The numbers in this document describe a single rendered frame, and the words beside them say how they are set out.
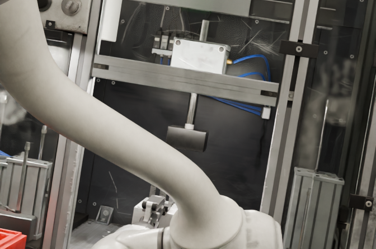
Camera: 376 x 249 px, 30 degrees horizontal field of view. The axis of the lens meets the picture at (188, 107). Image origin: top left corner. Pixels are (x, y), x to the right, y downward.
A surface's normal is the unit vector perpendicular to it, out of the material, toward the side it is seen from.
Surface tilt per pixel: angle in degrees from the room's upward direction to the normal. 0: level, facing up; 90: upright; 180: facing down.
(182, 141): 90
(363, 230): 90
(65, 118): 108
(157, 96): 90
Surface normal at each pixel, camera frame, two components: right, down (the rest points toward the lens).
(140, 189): -0.13, 0.03
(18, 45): 0.54, 0.52
